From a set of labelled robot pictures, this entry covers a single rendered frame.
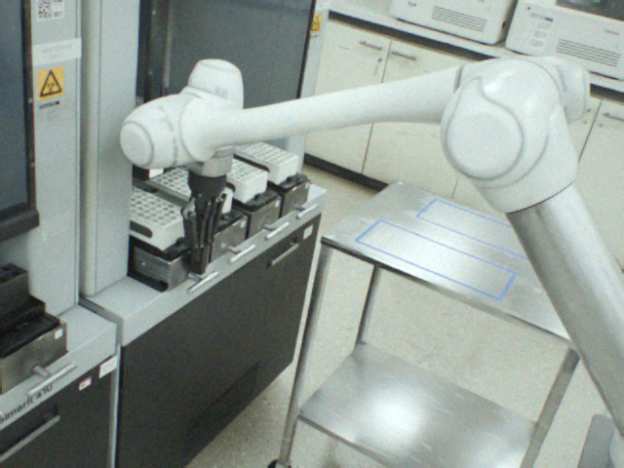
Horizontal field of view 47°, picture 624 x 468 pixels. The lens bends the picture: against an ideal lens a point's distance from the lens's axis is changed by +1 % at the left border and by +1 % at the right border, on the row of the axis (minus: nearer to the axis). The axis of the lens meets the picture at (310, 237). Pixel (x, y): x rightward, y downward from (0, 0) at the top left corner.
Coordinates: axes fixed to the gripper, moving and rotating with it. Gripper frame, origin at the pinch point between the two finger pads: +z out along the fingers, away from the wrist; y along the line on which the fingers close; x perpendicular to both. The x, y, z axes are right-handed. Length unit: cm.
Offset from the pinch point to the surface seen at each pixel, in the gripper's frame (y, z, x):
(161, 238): 5.1, -4.2, -6.1
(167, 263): 6.8, -0.4, -2.8
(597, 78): -227, -10, 41
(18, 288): 37.0, -6.0, -10.0
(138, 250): 6.8, -0.4, -10.2
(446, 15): -230, -19, -33
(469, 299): -25, -1, 51
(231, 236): -15.7, 2.2, -2.5
